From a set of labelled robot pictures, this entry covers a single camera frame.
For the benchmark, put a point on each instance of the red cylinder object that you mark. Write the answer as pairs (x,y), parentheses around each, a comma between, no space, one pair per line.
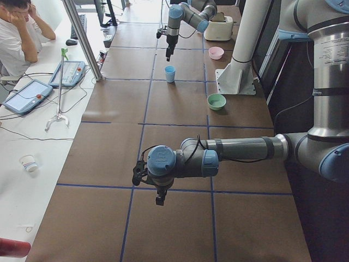
(14,249)

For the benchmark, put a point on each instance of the blue teach pendant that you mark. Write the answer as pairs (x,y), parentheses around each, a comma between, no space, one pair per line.
(28,97)
(73,71)

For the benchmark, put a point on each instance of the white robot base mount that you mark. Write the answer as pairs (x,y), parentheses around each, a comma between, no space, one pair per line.
(237,77)

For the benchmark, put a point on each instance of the seated person white shirt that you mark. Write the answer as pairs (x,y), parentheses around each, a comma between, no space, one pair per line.
(22,33)

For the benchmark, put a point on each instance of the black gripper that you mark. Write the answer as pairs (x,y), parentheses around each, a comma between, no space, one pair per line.
(171,41)
(161,186)

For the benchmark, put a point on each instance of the metal reacher grabber tool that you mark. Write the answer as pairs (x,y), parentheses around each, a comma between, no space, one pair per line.
(59,116)

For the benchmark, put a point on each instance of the green bowl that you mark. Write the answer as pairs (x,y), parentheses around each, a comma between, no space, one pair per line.
(216,101)

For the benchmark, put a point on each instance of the near blue teach pendant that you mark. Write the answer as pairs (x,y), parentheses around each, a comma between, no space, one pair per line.
(28,97)

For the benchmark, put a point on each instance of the cream toaster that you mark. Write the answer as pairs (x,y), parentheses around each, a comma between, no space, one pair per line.
(219,31)

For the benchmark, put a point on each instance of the black computer mouse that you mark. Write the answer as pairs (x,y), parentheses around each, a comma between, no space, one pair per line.
(71,42)

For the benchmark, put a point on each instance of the light blue cup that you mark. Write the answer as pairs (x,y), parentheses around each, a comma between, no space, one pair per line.
(170,77)
(170,69)

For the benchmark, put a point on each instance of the far blue teach pendant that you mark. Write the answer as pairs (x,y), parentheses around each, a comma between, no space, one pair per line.
(73,71)

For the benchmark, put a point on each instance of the aluminium frame post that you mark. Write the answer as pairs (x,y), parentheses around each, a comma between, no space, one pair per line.
(73,16)

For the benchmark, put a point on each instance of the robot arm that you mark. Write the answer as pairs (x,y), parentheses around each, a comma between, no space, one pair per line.
(195,13)
(322,149)

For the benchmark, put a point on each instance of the bread slice in toaster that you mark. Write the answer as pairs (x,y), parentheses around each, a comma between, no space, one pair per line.
(219,17)

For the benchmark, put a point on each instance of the striped paper cup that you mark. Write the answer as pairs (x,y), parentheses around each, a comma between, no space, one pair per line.
(28,163)

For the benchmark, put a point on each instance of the pink bowl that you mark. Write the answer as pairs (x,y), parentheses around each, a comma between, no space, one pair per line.
(215,52)

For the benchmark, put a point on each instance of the black monitor stand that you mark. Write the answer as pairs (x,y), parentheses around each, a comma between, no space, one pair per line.
(105,13)

